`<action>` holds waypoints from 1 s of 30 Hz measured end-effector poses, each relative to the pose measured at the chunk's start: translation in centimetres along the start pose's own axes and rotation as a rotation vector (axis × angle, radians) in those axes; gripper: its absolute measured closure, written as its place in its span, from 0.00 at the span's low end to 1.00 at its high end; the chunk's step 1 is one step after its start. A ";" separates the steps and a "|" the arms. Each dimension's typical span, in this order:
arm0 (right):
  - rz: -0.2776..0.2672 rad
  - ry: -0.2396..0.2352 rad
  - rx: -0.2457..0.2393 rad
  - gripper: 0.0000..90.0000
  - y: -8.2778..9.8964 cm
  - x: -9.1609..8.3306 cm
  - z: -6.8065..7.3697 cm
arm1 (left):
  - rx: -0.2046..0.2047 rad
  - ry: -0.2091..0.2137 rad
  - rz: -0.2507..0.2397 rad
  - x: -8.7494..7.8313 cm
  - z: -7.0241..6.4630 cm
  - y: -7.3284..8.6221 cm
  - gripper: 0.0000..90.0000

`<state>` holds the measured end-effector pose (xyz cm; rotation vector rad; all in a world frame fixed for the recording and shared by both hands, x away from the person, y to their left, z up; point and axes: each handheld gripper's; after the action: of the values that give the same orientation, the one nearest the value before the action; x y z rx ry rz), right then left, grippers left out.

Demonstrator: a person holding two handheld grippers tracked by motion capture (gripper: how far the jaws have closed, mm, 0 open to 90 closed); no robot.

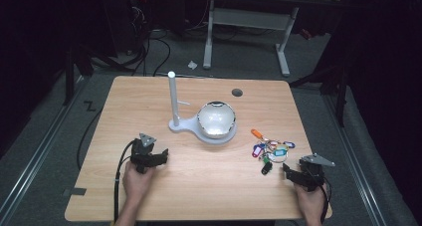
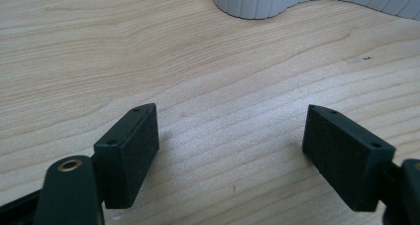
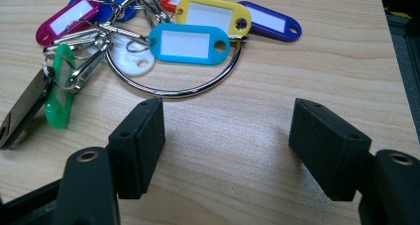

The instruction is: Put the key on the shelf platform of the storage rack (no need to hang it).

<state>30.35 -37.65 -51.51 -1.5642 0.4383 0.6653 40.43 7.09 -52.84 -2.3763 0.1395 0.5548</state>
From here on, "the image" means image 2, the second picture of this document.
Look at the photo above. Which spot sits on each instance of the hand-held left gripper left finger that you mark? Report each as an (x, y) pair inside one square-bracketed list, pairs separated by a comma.
[(127, 159)]

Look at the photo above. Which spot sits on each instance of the white ribbed wavy tray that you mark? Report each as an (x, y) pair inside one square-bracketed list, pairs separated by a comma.
[(307, 2)]

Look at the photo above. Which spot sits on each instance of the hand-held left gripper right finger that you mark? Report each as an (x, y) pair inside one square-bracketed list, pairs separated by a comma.
[(346, 155)]

